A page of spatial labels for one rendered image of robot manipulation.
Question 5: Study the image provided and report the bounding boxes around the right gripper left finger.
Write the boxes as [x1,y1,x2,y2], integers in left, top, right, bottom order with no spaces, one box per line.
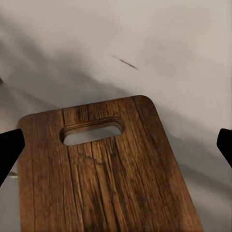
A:
[0,129,25,187]

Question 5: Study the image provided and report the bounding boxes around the cutting board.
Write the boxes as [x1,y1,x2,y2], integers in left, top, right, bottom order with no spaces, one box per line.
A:
[15,95,204,232]

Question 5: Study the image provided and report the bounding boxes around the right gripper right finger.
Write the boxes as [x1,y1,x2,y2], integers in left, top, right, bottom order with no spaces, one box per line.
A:
[216,128,232,166]

